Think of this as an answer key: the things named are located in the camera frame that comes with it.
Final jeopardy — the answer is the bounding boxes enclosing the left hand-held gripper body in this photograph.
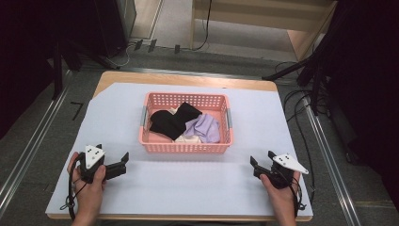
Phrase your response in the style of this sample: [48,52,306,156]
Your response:
[76,144,108,185]

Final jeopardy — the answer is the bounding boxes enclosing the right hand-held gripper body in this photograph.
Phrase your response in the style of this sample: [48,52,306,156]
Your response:
[265,153,311,190]

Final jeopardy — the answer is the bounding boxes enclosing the person's right hand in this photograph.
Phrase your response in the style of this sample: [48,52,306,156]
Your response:
[259,170,303,218]

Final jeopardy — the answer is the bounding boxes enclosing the person's left hand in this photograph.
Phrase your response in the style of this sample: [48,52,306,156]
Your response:
[66,151,108,218]

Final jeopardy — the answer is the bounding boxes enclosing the purple cloth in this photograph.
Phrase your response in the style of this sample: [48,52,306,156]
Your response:
[183,112,222,145]

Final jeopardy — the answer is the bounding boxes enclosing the black cloth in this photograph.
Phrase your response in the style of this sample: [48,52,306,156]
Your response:
[149,102,203,142]

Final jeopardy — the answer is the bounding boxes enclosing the pink plastic basket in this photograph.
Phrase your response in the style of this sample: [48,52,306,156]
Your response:
[137,91,235,155]

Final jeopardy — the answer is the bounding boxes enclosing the white table sheet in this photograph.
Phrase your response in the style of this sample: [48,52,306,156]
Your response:
[44,81,314,218]

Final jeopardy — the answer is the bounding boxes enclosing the black tripod stand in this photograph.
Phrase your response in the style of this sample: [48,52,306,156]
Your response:
[261,6,349,118]

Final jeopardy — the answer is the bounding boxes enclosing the dark cabinet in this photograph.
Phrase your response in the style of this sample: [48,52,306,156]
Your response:
[93,0,138,59]

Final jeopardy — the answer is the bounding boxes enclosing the dark curtain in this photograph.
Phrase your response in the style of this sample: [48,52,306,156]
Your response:
[323,0,399,213]
[0,0,106,140]

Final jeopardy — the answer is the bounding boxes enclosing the wooden shelf unit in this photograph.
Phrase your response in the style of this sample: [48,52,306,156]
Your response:
[189,0,339,62]

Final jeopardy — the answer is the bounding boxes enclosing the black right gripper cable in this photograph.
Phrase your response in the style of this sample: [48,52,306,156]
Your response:
[289,174,309,218]

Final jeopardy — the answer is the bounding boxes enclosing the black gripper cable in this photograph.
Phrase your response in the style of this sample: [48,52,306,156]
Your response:
[289,174,309,218]
[59,153,88,221]

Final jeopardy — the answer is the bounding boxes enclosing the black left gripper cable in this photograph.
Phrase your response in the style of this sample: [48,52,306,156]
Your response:
[59,153,88,221]

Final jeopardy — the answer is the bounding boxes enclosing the metal floor rail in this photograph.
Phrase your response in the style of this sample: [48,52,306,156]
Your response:
[80,65,303,85]
[301,95,362,226]
[0,70,75,218]

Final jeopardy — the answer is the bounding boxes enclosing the black floor cables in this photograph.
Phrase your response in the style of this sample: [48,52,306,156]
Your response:
[274,60,318,203]

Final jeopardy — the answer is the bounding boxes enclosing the white floor cable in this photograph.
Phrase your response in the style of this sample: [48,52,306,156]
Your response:
[105,41,136,70]

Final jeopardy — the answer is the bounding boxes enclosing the black hanging cable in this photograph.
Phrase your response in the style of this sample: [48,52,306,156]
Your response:
[191,0,214,52]

